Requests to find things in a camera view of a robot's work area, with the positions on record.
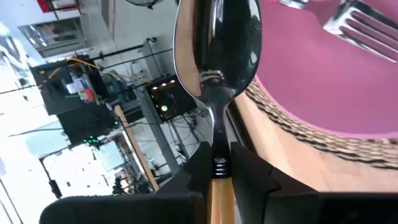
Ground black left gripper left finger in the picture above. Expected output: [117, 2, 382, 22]
[130, 141, 214, 224]

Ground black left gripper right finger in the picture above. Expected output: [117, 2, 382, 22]
[230, 141, 343, 224]

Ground pink plastic bowl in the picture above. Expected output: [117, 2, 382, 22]
[248, 0, 398, 140]

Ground orange-handled metal spoon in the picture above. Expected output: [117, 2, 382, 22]
[172, 0, 262, 224]

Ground red-handled metal fork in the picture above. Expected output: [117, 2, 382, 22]
[277, 0, 398, 63]

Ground round woven straw placemat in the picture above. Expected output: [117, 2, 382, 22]
[244, 77, 398, 171]

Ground black perforated electronics box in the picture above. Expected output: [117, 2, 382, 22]
[145, 75, 198, 123]

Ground black equipment cart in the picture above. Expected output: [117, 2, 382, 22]
[29, 57, 119, 147]

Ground yellow cable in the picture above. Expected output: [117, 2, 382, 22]
[39, 57, 152, 84]

